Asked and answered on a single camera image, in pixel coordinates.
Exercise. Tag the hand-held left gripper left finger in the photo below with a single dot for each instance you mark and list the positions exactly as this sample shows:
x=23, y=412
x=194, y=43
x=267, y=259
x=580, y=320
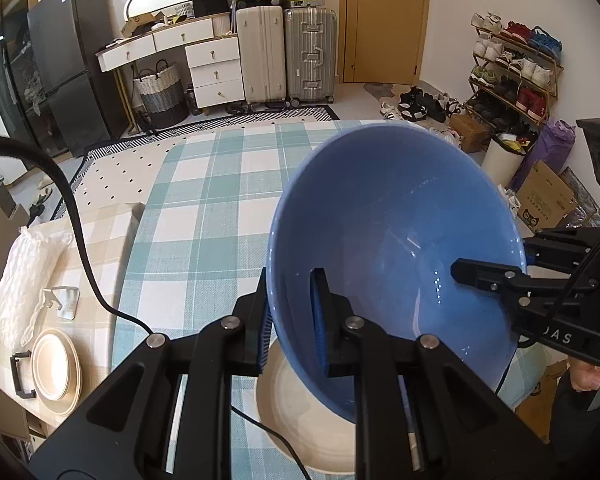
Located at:
x=265, y=330

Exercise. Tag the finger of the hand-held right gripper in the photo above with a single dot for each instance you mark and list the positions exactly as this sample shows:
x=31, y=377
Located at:
x=485, y=274
x=560, y=250

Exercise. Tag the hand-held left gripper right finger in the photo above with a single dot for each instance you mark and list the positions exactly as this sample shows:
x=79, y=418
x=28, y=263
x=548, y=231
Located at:
x=320, y=320

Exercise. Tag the blue bowl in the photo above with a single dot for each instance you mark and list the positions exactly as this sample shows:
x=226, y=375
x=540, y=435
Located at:
x=380, y=220

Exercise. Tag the person's right hand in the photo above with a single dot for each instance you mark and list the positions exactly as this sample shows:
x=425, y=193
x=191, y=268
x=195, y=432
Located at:
x=587, y=377

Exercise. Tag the shiny patterned bag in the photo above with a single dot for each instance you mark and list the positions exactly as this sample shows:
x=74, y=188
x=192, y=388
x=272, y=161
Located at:
x=582, y=200

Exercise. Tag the cat print cardboard box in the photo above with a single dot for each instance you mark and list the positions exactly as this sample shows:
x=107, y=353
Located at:
x=542, y=195

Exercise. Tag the person's dark trousers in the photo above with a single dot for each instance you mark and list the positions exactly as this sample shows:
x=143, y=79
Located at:
x=580, y=435

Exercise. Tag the purple bag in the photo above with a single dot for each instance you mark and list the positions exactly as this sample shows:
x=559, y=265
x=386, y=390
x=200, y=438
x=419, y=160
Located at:
x=555, y=150

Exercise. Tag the white trash bin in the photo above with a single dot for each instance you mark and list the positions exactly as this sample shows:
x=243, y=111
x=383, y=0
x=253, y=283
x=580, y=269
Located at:
x=500, y=167

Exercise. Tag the small brown cardboard box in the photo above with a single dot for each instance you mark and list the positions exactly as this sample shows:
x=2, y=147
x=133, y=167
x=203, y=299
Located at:
x=470, y=132

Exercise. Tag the teal checked tablecloth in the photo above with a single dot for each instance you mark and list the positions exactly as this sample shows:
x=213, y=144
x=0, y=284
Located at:
x=205, y=200

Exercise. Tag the scattered sneakers group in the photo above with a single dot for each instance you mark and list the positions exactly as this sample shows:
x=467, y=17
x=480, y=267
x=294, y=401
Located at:
x=420, y=105

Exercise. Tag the rows of assorted shoes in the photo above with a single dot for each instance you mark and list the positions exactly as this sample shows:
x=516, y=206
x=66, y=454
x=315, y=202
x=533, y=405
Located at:
x=530, y=67

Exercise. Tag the beige checked tablecloth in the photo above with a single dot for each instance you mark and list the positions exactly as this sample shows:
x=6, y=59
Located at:
x=100, y=240

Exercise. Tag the clear phone stand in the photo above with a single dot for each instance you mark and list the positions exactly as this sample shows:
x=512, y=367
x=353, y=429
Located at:
x=70, y=300

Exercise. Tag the wooden shoe rack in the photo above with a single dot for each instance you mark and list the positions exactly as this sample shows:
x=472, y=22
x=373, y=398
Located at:
x=517, y=42

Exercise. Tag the grey doormat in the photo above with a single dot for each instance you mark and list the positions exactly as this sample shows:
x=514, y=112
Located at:
x=380, y=89

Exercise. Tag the dark water bottle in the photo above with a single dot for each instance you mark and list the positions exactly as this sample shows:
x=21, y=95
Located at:
x=192, y=99

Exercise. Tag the white plastic bag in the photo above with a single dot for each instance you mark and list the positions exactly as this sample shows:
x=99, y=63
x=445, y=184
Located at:
x=25, y=270

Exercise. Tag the grey white woven basket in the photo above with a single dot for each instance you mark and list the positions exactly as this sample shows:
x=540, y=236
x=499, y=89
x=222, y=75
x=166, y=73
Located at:
x=160, y=95

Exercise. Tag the wooden door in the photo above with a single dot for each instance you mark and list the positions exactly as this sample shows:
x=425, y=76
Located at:
x=385, y=35

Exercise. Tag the white vanity desk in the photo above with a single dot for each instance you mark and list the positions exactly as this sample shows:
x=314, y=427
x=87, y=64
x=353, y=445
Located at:
x=215, y=70

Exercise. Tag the silver suitcase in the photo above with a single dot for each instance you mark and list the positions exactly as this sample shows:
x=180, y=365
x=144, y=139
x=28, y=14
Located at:
x=310, y=55

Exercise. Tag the white suitcase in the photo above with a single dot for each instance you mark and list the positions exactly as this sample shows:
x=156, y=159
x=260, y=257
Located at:
x=260, y=55

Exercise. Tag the large brown cardboard box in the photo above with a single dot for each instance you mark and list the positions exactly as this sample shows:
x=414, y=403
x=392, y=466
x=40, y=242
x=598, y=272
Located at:
x=0, y=230

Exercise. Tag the black storage basket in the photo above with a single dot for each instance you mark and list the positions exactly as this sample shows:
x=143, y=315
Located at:
x=211, y=5

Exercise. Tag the white small basket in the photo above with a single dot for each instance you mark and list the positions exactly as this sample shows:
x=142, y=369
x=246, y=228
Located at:
x=184, y=10

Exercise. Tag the black refrigerator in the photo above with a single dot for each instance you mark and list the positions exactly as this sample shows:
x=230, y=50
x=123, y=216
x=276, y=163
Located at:
x=75, y=60

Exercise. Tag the low cardboard box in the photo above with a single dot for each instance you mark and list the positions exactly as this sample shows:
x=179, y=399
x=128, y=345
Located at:
x=135, y=24

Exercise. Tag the dark glass door cabinet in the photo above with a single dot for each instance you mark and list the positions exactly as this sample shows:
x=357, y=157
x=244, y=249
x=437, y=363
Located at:
x=10, y=85

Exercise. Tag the black bracket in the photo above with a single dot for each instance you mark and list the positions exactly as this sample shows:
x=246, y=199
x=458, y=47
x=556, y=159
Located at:
x=16, y=375

